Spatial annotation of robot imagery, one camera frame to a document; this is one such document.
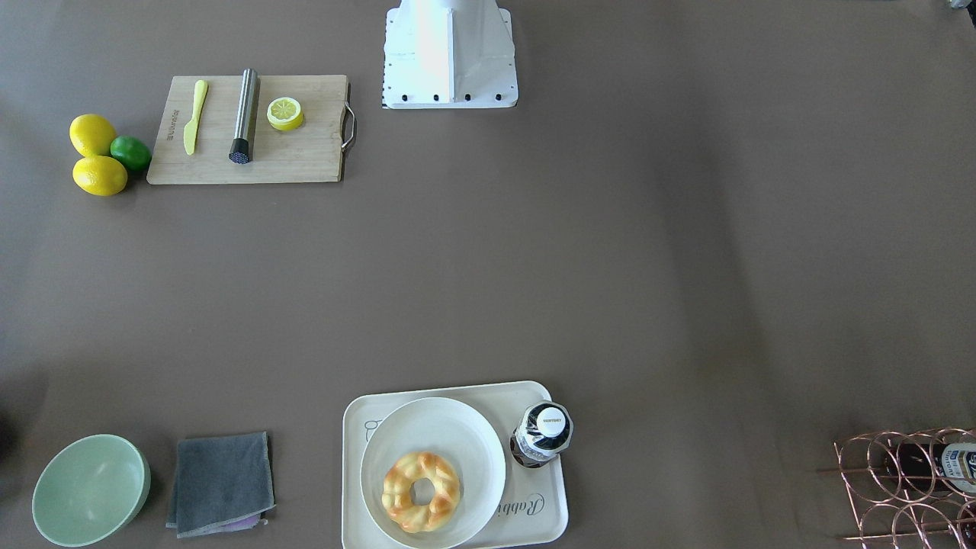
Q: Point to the white round plate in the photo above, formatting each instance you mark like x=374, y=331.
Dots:
x=455, y=431

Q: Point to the glazed twisted donut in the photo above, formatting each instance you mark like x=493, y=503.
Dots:
x=421, y=492

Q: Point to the cream rabbit tray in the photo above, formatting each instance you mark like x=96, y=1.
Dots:
x=533, y=507

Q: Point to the dark sauce bottle white cap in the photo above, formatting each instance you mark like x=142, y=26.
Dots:
x=544, y=431

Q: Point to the wooden cutting board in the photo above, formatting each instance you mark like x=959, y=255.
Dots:
x=310, y=154

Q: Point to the half lemon slice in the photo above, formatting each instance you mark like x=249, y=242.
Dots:
x=285, y=114

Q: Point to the steel cylinder muddler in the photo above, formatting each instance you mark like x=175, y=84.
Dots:
x=241, y=150

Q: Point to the yellow plastic knife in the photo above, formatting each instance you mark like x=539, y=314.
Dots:
x=189, y=137

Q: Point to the grey folded cloth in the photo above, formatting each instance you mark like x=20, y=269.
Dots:
x=221, y=484

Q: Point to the green lime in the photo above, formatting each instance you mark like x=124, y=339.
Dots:
x=131, y=152

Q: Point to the yellow lemon near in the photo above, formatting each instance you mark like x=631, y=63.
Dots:
x=100, y=175

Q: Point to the yellow lemon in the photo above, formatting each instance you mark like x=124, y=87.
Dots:
x=92, y=135
x=100, y=175

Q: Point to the yellow lemon far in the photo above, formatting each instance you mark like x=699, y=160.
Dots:
x=92, y=135

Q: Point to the mint green bowl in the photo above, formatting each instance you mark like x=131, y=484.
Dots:
x=90, y=490

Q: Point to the bottle lying in rack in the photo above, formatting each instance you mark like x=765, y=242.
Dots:
x=933, y=468

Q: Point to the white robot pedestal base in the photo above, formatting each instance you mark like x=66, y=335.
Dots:
x=449, y=55

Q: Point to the copper wire bottle rack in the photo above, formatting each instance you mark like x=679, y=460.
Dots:
x=887, y=516

